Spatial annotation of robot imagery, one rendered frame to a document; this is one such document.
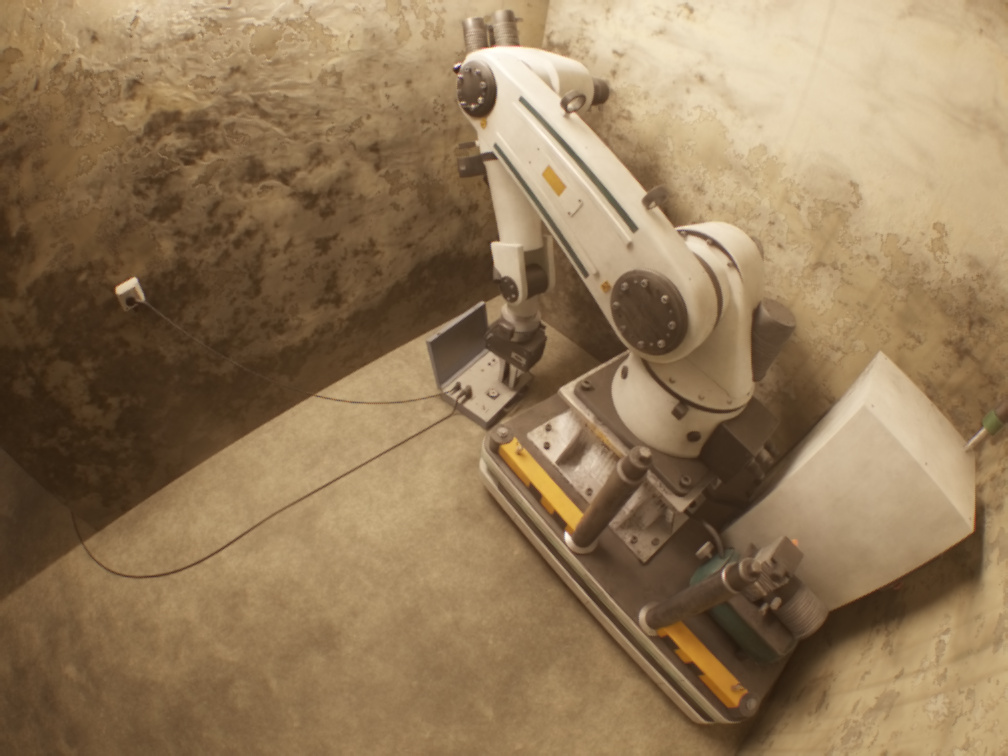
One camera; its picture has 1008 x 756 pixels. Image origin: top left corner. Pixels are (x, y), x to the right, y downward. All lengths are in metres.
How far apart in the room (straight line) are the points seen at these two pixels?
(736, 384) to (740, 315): 0.18
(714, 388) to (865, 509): 0.54
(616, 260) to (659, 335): 0.20
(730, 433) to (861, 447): 0.36
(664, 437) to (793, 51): 1.36
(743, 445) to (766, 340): 0.28
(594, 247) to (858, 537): 1.06
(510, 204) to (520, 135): 0.37
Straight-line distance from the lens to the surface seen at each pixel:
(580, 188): 1.04
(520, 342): 1.71
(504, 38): 1.52
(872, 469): 1.16
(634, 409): 1.20
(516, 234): 1.48
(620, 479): 0.97
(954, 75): 1.69
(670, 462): 1.22
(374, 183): 1.68
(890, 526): 1.25
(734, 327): 1.11
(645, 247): 0.95
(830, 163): 1.63
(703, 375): 1.14
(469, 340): 2.02
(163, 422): 1.86
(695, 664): 1.35
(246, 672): 1.70
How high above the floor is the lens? 1.54
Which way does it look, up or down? 47 degrees down
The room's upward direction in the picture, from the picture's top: 10 degrees clockwise
